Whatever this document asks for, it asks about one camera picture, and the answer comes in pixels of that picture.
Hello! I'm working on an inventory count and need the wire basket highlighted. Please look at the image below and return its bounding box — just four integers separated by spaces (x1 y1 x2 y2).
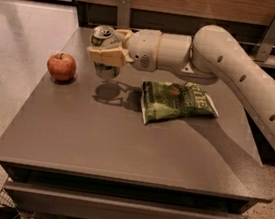
0 187 17 208

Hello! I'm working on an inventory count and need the grey drawer front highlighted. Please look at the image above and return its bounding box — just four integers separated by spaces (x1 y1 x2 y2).
4 181 246 219

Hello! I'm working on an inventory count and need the left metal bracket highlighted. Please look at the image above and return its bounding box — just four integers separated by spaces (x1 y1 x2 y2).
116 0 132 29

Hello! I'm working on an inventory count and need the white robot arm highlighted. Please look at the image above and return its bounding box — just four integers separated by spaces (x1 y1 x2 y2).
87 25 275 150

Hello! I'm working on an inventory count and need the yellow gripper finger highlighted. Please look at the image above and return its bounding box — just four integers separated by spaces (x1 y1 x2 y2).
87 46 133 67
115 29 133 46

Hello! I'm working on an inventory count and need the green chip bag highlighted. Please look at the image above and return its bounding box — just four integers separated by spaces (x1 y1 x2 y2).
140 81 219 125

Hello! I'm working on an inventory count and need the red apple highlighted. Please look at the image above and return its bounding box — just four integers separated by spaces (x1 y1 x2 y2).
47 52 77 82

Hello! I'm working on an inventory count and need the green 7up soda can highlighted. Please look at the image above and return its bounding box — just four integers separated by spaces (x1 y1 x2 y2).
88 25 120 80

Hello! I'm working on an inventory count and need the metal bracket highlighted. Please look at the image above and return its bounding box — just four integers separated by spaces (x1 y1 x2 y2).
252 15 275 63
116 0 132 29

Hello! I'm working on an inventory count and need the right metal bracket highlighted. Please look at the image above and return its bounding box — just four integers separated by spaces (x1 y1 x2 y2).
252 15 275 63

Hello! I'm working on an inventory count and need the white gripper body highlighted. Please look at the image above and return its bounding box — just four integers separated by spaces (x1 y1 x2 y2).
127 29 162 72

